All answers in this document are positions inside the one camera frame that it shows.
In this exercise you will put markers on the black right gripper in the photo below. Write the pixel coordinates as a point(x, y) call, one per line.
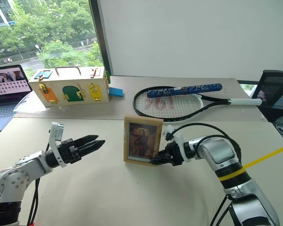
point(175, 155)

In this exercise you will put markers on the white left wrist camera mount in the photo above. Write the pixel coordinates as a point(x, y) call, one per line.
point(55, 134)

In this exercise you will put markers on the wooden picture frame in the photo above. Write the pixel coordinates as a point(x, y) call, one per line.
point(141, 141)

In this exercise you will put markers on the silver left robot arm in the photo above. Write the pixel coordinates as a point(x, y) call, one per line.
point(14, 176)

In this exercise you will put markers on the black mesh office chair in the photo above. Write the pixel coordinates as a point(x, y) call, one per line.
point(273, 80)

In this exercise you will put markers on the wooden lock activity box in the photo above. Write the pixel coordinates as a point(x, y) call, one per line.
point(61, 82)

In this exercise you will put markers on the blue block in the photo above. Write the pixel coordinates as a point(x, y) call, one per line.
point(116, 92)

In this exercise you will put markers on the blue patterned rolled tube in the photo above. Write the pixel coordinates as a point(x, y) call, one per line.
point(191, 90)

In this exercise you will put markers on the black tennis racket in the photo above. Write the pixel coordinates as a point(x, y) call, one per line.
point(245, 101)

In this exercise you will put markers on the dark window frame post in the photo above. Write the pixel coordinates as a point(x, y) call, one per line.
point(101, 35)

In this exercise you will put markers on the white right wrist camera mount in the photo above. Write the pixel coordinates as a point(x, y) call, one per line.
point(179, 141)

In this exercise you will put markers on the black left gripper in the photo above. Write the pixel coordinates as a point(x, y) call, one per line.
point(69, 153)

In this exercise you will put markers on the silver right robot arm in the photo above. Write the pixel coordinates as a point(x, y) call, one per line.
point(217, 153)

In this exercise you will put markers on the open laptop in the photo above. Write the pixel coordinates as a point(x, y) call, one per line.
point(4, 94)

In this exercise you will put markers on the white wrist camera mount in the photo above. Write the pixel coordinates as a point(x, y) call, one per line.
point(55, 134)
point(179, 141)

